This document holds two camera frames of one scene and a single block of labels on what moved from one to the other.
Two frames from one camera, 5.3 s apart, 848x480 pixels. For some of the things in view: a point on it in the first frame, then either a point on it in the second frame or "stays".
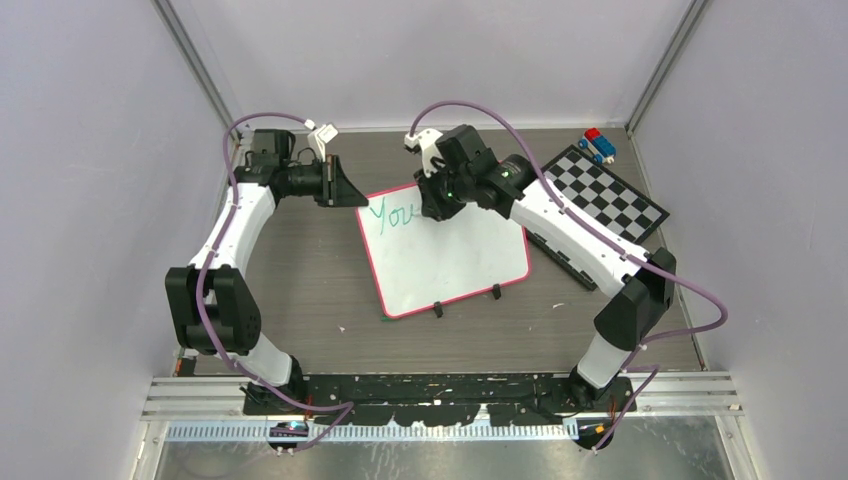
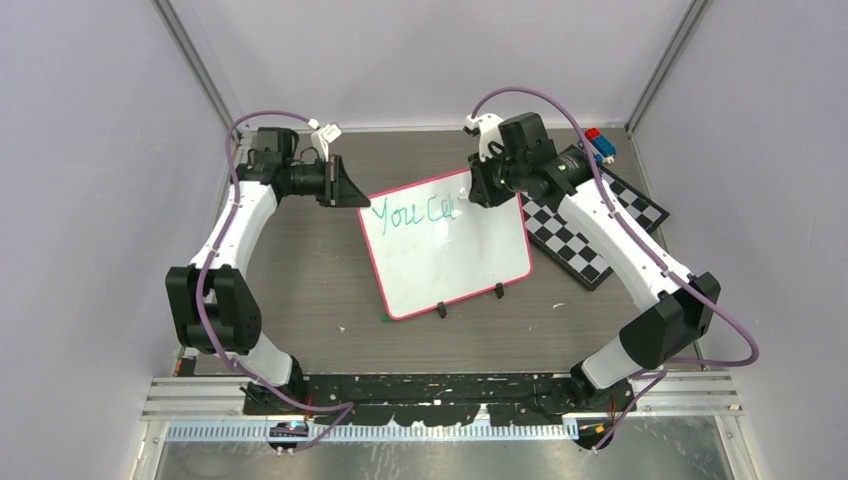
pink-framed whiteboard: x=417 y=261 stays
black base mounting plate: x=433 y=399 stays
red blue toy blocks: x=600 y=146 stays
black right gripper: x=433 y=205 -> x=481 y=192
